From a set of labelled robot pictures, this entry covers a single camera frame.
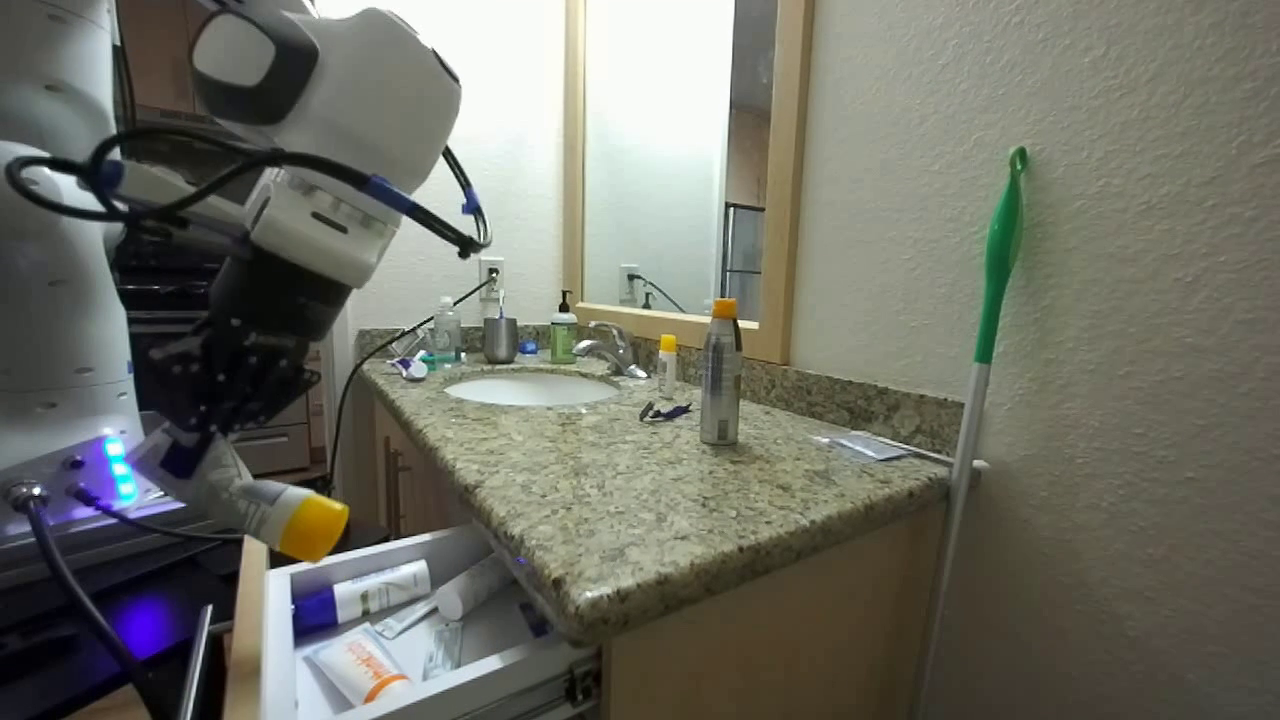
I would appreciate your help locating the grey metal cup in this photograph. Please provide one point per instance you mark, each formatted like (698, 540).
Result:
(497, 341)

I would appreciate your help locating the white oval sink basin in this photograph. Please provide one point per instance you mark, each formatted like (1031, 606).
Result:
(530, 389)

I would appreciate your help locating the light wood vanity cabinet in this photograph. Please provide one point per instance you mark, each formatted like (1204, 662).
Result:
(800, 641)

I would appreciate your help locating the chrome faucet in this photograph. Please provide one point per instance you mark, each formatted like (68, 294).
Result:
(608, 349)

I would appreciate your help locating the white wall outlet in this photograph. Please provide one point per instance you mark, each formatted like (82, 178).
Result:
(495, 265)

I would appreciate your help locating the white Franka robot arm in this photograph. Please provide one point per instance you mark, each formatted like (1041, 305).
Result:
(347, 107)

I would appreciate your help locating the wood framed mirror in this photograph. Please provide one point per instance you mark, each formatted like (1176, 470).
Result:
(787, 162)

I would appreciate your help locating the wooden wall cabinet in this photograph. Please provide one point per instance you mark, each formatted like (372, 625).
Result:
(155, 44)

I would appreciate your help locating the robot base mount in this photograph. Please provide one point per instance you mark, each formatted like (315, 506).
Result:
(65, 514)

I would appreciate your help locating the blue floss container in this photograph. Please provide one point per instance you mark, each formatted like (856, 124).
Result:
(530, 349)

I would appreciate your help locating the white tube with yellow lid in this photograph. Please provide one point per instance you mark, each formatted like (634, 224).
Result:
(264, 506)

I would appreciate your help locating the white tube with purple cap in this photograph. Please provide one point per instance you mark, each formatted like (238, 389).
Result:
(366, 595)

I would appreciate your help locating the clear plastic bottle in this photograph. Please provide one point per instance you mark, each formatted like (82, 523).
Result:
(446, 337)

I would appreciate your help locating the white orange thinkbaby tube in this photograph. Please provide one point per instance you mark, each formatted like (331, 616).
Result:
(363, 667)

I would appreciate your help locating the dark razor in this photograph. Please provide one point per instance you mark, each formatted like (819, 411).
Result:
(663, 411)

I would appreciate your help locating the white open drawer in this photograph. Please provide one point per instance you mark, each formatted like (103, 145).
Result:
(523, 667)

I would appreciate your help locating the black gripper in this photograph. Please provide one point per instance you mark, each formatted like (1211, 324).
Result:
(233, 374)

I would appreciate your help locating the flat white packet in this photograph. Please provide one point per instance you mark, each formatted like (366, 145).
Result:
(865, 447)

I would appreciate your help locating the silver bottle with orange lid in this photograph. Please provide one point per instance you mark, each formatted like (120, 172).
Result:
(720, 385)

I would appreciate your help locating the green soap pump bottle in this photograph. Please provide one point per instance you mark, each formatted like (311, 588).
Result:
(565, 337)

